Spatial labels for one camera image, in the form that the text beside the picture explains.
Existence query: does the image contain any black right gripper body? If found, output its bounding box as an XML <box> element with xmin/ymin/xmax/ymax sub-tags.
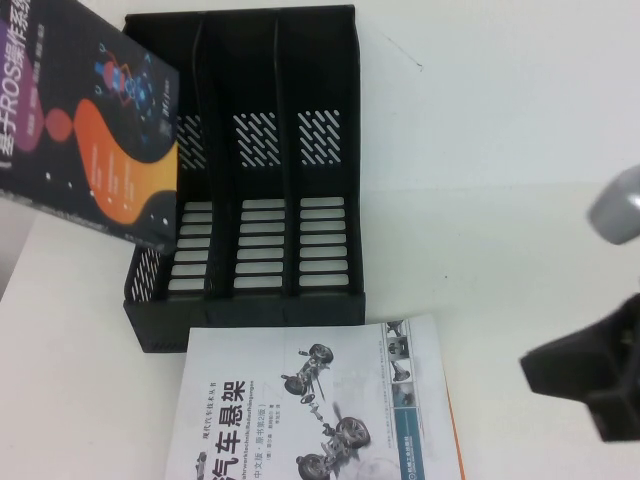
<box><xmin>518</xmin><ymin>292</ymin><xmax>640</xmax><ymax>444</ymax></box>

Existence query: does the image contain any dark blue robot book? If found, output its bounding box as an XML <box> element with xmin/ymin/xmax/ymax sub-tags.
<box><xmin>0</xmin><ymin>0</ymin><xmax>180</xmax><ymax>252</ymax></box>

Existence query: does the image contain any orange-edged book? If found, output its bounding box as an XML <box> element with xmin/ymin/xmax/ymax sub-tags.
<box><xmin>442</xmin><ymin>367</ymin><xmax>474</xmax><ymax>480</ymax></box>

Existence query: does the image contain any white car suspension book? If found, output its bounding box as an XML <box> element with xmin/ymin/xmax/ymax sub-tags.
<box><xmin>163</xmin><ymin>313</ymin><xmax>464</xmax><ymax>480</ymax></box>

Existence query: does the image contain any black plastic book stand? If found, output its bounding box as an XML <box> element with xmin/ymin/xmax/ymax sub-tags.
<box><xmin>122</xmin><ymin>4</ymin><xmax>369</xmax><ymax>355</ymax></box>

